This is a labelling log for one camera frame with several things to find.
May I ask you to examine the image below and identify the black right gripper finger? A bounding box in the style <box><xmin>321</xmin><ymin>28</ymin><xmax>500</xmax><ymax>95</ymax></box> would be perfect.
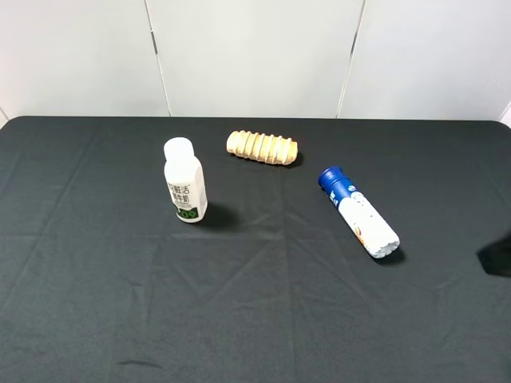
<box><xmin>477</xmin><ymin>237</ymin><xmax>511</xmax><ymax>275</ymax></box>

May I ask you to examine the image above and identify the blue and white yogurt bottle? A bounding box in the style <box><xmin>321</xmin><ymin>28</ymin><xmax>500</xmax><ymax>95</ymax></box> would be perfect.
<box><xmin>318</xmin><ymin>166</ymin><xmax>400</xmax><ymax>259</ymax></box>

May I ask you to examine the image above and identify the ridged bread roll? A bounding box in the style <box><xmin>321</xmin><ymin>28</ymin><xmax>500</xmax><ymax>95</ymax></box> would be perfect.
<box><xmin>226</xmin><ymin>130</ymin><xmax>299</xmax><ymax>166</ymax></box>

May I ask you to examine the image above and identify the white milk bottle green label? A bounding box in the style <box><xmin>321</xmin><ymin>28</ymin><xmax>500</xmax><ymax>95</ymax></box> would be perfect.
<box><xmin>164</xmin><ymin>137</ymin><xmax>208</xmax><ymax>223</ymax></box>

